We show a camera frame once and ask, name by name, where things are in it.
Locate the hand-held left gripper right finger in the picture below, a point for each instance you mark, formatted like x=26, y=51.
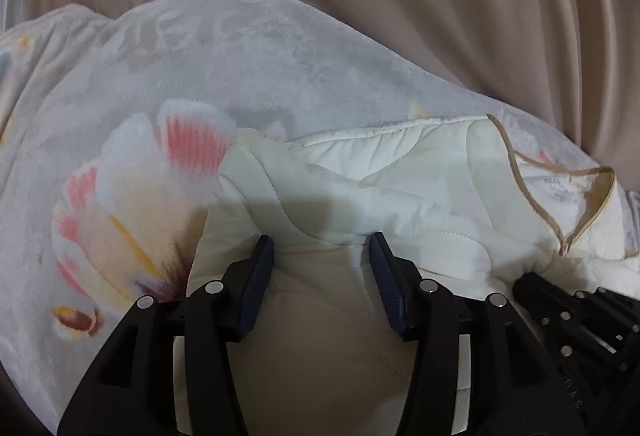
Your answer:
x=387, y=288

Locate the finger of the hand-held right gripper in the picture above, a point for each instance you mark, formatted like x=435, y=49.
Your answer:
x=607, y=303
x=542, y=298

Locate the floral fleece blanket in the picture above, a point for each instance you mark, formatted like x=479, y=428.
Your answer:
x=200, y=66

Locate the cream quilted jacket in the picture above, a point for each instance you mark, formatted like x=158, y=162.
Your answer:
x=400, y=176

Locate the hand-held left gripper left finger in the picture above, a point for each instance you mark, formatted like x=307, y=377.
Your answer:
x=257, y=283

